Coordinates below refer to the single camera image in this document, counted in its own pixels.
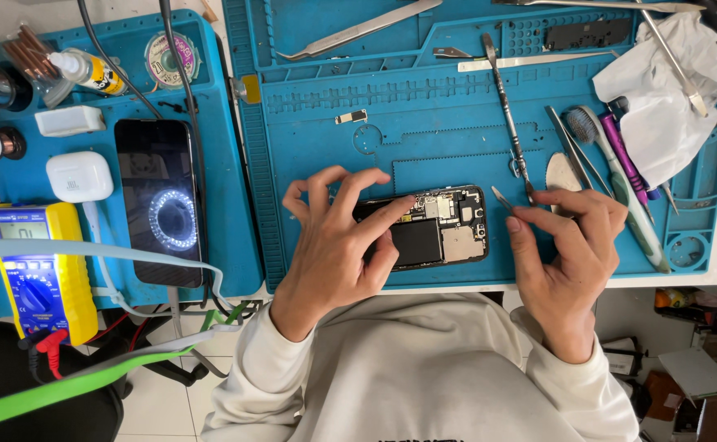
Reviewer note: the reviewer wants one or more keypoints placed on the thin silver metal tool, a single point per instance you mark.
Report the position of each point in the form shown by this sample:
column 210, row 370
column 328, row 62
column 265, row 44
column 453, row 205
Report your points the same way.
column 597, row 5

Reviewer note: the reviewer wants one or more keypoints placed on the green white brush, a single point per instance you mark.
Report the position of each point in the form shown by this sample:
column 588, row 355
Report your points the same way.
column 619, row 184

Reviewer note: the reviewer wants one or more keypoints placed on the person's left hand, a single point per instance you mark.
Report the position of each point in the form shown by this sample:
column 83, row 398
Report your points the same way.
column 324, row 258

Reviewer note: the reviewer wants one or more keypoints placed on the grey pointed tweezers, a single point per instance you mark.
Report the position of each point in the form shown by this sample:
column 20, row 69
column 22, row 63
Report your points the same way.
column 570, row 147

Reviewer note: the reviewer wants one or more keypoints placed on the black chair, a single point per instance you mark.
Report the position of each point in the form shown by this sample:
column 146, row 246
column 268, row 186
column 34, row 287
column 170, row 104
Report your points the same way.
column 33, row 374

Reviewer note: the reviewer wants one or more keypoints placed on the metal spudger tool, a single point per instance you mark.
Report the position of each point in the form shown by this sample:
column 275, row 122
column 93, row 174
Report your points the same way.
column 505, row 104

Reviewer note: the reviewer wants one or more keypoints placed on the small metal bracket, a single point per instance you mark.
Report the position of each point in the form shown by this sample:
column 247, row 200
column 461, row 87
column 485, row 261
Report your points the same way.
column 351, row 116

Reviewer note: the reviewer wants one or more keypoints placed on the person's right hand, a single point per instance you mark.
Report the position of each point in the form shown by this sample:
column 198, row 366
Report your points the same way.
column 570, row 276

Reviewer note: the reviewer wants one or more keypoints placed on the small blue repair mat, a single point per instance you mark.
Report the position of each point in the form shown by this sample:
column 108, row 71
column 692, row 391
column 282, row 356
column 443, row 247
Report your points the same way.
column 229, row 202

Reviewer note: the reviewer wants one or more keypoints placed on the yellow blue multimeter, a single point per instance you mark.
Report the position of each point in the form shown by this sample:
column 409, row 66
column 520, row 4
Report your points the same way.
column 42, row 288

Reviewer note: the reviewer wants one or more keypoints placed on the white plastic strip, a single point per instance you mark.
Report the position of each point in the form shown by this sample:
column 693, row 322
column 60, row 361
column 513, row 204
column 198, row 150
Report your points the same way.
column 530, row 61

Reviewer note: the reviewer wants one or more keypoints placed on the large blue repair mat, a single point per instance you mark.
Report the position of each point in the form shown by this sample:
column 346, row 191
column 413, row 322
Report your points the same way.
column 444, row 147

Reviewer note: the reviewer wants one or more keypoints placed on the long curved silver tweezers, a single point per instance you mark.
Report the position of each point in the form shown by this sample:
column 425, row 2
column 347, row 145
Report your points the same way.
column 358, row 30

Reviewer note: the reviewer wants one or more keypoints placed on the purple screwdriver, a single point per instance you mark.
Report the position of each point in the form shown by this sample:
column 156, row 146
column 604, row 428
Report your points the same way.
column 622, row 153

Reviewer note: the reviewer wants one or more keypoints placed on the red multimeter probe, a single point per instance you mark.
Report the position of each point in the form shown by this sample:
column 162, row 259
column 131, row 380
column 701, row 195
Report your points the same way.
column 51, row 350

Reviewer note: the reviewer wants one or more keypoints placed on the solder wick spool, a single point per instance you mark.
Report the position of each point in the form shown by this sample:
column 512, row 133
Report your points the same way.
column 172, row 60

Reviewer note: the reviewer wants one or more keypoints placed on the bag of copper rods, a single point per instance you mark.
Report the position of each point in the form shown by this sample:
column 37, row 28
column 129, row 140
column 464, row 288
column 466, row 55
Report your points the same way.
column 33, row 61

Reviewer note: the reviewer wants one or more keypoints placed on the black smartphone with dark screen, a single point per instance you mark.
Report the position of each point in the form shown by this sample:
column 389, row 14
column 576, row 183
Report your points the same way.
column 159, row 202

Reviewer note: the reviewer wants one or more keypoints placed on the small grey metal blade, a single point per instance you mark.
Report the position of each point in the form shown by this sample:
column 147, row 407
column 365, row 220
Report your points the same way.
column 450, row 53

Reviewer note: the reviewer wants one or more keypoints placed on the small metal tweezers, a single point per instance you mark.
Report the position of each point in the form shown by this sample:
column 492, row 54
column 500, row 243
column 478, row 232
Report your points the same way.
column 502, row 197

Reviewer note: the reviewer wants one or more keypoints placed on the black flat phone part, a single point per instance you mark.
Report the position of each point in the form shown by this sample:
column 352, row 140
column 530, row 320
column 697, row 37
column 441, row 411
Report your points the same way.
column 588, row 34

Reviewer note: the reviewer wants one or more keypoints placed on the heap of boxes and clutter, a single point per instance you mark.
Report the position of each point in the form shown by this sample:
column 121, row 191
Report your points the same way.
column 689, row 362

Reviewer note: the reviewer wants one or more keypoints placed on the white glue bottle yellow label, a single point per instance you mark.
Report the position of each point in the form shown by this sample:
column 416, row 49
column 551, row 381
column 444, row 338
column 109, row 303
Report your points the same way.
column 91, row 72

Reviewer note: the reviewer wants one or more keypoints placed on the white sweatshirt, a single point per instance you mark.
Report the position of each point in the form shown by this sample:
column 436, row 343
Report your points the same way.
column 419, row 368

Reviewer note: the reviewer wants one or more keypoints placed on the white crumpled tissue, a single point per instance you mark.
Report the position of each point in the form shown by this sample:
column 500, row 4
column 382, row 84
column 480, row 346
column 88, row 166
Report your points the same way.
column 662, row 129

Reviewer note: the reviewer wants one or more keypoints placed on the white earbuds case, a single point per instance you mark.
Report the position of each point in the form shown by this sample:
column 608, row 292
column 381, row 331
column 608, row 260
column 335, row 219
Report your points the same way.
column 79, row 177

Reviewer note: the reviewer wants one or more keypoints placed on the small white plastic box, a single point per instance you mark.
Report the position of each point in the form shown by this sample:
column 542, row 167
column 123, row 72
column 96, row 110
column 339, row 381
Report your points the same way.
column 70, row 121

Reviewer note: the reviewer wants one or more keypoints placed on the white oval pry pick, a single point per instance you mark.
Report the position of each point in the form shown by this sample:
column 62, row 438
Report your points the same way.
column 561, row 178

